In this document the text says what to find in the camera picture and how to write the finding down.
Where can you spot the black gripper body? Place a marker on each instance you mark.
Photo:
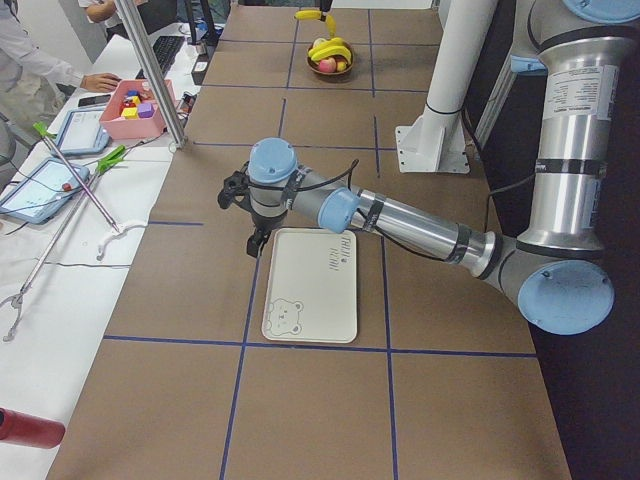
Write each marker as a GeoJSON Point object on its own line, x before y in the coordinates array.
{"type": "Point", "coordinates": [260, 222]}

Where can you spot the yellow banana basket front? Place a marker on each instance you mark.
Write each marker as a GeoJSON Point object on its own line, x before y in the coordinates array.
{"type": "Point", "coordinates": [327, 49]}

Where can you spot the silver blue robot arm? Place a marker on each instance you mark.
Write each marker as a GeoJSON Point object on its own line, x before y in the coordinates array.
{"type": "Point", "coordinates": [550, 272]}

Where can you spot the white bear plate tray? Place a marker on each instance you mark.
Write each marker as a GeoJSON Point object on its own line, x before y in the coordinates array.
{"type": "Point", "coordinates": [312, 287]}

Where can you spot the brown wicker basket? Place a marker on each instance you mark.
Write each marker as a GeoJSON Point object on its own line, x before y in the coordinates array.
{"type": "Point", "coordinates": [343, 67]}

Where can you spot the pink bin of blocks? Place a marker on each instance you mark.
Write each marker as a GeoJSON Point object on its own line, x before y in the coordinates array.
{"type": "Point", "coordinates": [132, 112]}

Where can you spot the pink apple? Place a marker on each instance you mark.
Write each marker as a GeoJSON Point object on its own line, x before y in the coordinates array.
{"type": "Point", "coordinates": [327, 65]}

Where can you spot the black keyboard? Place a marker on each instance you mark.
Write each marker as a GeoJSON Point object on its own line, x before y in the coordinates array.
{"type": "Point", "coordinates": [166, 48]}

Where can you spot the blue cased tablet far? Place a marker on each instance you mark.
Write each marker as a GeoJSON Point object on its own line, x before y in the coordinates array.
{"type": "Point", "coordinates": [81, 132]}

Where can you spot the blue cased tablet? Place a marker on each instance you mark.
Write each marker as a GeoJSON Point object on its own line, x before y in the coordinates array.
{"type": "Point", "coordinates": [45, 190]}
{"type": "Point", "coordinates": [81, 132]}

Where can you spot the blue cased tablet near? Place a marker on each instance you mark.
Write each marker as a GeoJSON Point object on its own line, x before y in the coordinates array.
{"type": "Point", "coordinates": [45, 190]}

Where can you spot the red bottle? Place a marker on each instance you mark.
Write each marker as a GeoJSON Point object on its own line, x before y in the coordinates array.
{"type": "Point", "coordinates": [22, 429]}

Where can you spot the aluminium frame post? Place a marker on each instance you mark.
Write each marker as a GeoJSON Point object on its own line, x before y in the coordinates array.
{"type": "Point", "coordinates": [128, 13]}

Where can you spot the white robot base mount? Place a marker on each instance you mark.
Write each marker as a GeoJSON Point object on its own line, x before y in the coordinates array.
{"type": "Point", "coordinates": [435, 142]}

